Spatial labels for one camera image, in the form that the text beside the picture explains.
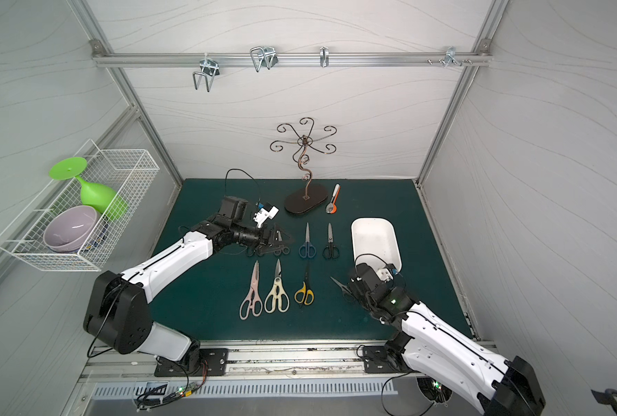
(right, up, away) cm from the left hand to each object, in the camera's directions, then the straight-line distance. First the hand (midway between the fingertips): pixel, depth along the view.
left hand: (287, 244), depth 76 cm
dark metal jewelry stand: (+5, +13, +35) cm, 38 cm away
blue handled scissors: (+5, -5, +21) cm, 22 cm away
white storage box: (+32, -3, +23) cm, 39 cm away
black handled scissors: (+14, -6, +21) cm, 26 cm away
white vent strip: (-12, -39, -6) cm, 41 cm away
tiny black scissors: (+19, -19, +11) cm, 29 cm away
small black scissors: (-3, -5, +20) cm, 21 cm away
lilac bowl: (-53, +6, -13) cm, 55 cm away
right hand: (+19, -12, +6) cm, 23 cm away
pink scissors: (-12, -21, +8) cm, 26 cm away
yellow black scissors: (+5, -19, +10) cm, 22 cm away
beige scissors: (-4, -20, +10) cm, 23 cm away
